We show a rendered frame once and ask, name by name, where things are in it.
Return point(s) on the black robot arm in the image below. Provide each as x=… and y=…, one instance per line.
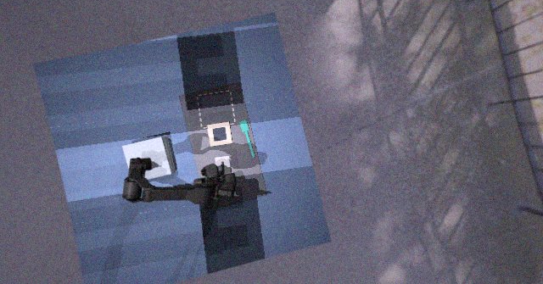
x=199, y=193

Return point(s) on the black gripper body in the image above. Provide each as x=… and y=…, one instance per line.
x=228, y=178

